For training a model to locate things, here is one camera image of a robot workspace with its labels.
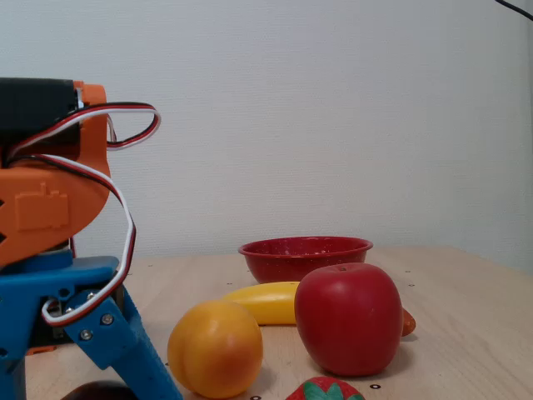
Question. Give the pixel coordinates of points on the blue gripper with motor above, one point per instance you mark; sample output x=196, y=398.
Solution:
x=31, y=281

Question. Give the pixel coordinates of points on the dark purple plum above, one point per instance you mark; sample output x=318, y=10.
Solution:
x=100, y=391

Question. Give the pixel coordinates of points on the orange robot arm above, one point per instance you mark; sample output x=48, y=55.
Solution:
x=50, y=196

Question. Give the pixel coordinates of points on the red speckled bowl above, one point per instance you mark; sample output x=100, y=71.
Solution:
x=291, y=258

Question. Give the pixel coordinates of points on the yellow orange peach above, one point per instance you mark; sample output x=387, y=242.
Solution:
x=214, y=348

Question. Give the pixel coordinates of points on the yellow banana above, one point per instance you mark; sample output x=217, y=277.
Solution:
x=266, y=302

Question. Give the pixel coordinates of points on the red strawberry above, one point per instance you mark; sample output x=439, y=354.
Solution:
x=320, y=389

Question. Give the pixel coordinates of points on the red apple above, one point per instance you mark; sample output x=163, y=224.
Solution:
x=347, y=321

